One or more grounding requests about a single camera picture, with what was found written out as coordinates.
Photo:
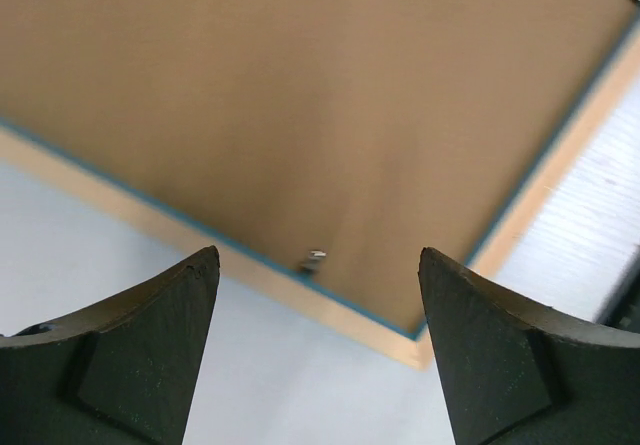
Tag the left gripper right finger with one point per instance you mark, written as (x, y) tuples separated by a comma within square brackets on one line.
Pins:
[(514, 371)]

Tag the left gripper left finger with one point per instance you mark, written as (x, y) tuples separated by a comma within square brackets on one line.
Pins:
[(120, 371)]

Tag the blue picture frame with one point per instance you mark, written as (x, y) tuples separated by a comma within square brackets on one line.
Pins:
[(350, 320)]

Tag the brown frame backing board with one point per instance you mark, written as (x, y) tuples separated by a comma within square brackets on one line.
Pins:
[(300, 90)]

